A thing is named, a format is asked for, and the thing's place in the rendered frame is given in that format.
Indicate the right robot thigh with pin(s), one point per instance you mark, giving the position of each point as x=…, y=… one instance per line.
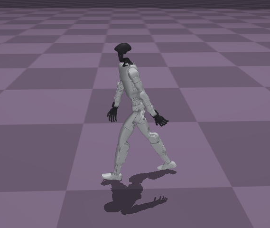
x=144, y=129

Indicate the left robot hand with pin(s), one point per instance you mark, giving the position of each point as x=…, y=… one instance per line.
x=159, y=119

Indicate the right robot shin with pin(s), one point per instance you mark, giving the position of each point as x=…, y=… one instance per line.
x=160, y=150

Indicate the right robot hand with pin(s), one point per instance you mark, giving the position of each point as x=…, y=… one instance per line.
x=112, y=112

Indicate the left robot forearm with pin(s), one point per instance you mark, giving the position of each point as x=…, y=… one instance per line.
x=147, y=103

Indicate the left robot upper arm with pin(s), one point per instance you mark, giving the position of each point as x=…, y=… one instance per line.
x=134, y=76

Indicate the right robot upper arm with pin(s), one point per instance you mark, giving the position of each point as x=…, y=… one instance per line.
x=119, y=84

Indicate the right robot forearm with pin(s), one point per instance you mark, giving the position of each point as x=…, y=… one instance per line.
x=117, y=97

